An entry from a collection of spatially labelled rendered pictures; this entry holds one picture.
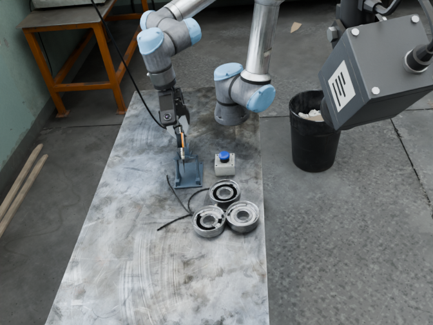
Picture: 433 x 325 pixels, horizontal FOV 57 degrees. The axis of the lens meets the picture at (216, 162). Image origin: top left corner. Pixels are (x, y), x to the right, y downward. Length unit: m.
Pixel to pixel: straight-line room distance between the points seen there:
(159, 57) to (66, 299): 0.73
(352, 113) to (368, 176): 2.40
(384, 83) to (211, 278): 0.99
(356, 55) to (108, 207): 1.26
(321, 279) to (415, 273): 0.45
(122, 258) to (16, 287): 1.25
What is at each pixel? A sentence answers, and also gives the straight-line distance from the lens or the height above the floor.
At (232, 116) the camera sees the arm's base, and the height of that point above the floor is 0.84.
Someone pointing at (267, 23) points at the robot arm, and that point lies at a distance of 1.43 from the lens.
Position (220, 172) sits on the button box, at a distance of 1.43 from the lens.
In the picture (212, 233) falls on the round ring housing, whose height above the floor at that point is 0.83.
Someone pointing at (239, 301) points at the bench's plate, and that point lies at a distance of 1.13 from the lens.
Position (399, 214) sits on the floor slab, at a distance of 2.47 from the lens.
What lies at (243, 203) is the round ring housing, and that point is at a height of 0.83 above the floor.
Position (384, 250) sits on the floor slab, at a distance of 2.29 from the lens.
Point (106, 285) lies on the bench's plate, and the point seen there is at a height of 0.80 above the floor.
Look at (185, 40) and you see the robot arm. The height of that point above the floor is 1.29.
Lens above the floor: 1.79
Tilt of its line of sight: 41 degrees down
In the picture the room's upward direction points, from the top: 7 degrees counter-clockwise
